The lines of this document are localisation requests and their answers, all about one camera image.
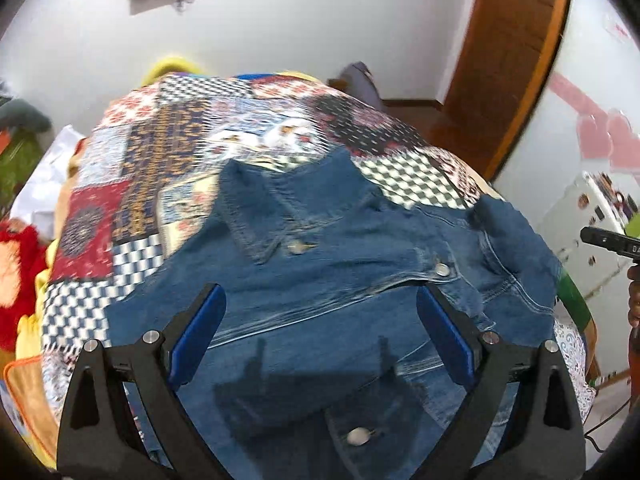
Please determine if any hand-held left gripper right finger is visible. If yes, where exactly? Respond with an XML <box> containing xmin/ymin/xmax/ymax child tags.
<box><xmin>416</xmin><ymin>282</ymin><xmax>586</xmax><ymax>480</ymax></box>

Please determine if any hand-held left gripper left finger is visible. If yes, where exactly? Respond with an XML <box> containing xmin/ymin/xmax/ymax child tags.
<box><xmin>56</xmin><ymin>282</ymin><xmax>228</xmax><ymax>480</ymax></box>

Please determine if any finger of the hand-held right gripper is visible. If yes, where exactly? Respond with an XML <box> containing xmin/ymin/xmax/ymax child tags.
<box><xmin>580</xmin><ymin>226</ymin><xmax>623</xmax><ymax>252</ymax></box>

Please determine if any blue denim jacket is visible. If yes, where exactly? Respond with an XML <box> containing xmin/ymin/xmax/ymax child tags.
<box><xmin>105</xmin><ymin>147</ymin><xmax>561</xmax><ymax>480</ymax></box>

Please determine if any person's right hand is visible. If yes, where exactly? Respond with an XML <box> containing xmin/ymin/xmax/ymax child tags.
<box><xmin>626</xmin><ymin>265</ymin><xmax>640</xmax><ymax>328</ymax></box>

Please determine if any patchwork printed blanket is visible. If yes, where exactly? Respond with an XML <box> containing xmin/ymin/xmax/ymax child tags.
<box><xmin>40</xmin><ymin>72</ymin><xmax>596</xmax><ymax>461</ymax></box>

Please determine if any yellow cloth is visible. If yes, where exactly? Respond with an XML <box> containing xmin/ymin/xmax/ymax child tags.
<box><xmin>17</xmin><ymin>240</ymin><xmax>56</xmax><ymax>361</ymax></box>

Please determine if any orange-edged mat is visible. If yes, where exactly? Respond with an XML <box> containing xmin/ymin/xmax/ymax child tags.
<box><xmin>2</xmin><ymin>355</ymin><xmax>58</xmax><ymax>466</ymax></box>

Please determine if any red plush toy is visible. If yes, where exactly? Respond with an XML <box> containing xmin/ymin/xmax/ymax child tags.
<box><xmin>0</xmin><ymin>225</ymin><xmax>43</xmax><ymax>351</ymax></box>

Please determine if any brown wooden door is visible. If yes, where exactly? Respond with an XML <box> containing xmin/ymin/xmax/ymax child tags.
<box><xmin>430</xmin><ymin>0</ymin><xmax>573</xmax><ymax>181</ymax></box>

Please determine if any white cloth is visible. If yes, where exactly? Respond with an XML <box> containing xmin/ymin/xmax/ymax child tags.
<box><xmin>10</xmin><ymin>125</ymin><xmax>88</xmax><ymax>241</ymax></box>

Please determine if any green bag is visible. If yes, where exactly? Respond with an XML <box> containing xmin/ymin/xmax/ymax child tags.
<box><xmin>0</xmin><ymin>130</ymin><xmax>46</xmax><ymax>206</ymax></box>

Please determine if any grey purple backpack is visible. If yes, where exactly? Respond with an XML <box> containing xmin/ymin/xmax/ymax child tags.
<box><xmin>327</xmin><ymin>61</ymin><xmax>386</xmax><ymax>108</ymax></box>

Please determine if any green bed frame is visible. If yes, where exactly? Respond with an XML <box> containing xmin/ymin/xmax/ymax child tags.
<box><xmin>555</xmin><ymin>265</ymin><xmax>598</xmax><ymax>346</ymax></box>

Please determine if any pink heart wall decoration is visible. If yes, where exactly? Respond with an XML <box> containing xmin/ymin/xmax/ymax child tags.
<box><xmin>550</xmin><ymin>72</ymin><xmax>640</xmax><ymax>171</ymax></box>

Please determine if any black cable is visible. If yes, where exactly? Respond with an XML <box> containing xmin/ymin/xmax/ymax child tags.
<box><xmin>585</xmin><ymin>400</ymin><xmax>631</xmax><ymax>453</ymax></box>

